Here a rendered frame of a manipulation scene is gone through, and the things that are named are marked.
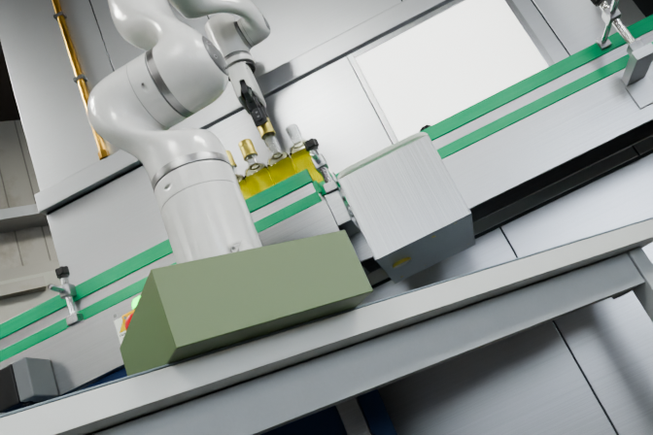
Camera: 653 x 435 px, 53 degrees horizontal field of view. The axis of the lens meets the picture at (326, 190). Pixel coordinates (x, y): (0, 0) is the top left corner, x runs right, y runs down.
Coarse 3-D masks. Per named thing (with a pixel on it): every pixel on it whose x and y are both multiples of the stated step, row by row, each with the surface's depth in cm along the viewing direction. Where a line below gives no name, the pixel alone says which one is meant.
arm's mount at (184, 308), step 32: (224, 256) 75; (256, 256) 76; (288, 256) 78; (320, 256) 80; (352, 256) 82; (160, 288) 70; (192, 288) 71; (224, 288) 73; (256, 288) 74; (288, 288) 76; (320, 288) 77; (352, 288) 79; (160, 320) 70; (192, 320) 69; (224, 320) 71; (256, 320) 72; (288, 320) 76; (128, 352) 86; (160, 352) 72; (192, 352) 71
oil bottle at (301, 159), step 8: (296, 144) 149; (296, 152) 148; (304, 152) 148; (296, 160) 148; (304, 160) 147; (296, 168) 147; (304, 168) 147; (312, 168) 146; (312, 176) 146; (320, 176) 145
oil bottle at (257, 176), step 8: (248, 168) 150; (256, 168) 149; (264, 168) 149; (248, 176) 149; (256, 176) 149; (264, 176) 148; (248, 184) 149; (256, 184) 148; (264, 184) 147; (272, 184) 147; (256, 192) 147
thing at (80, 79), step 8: (56, 0) 202; (56, 8) 200; (56, 16) 199; (64, 16) 200; (64, 24) 198; (64, 32) 197; (64, 40) 196; (72, 48) 195; (72, 56) 193; (72, 64) 192; (80, 72) 191; (80, 80) 190; (80, 88) 189; (88, 96) 188; (96, 136) 182; (96, 144) 182; (104, 144) 182; (104, 152) 180
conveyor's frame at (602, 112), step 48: (576, 96) 133; (624, 96) 131; (480, 144) 135; (528, 144) 132; (576, 144) 130; (624, 144) 139; (480, 192) 132; (528, 192) 141; (288, 240) 128; (96, 336) 132
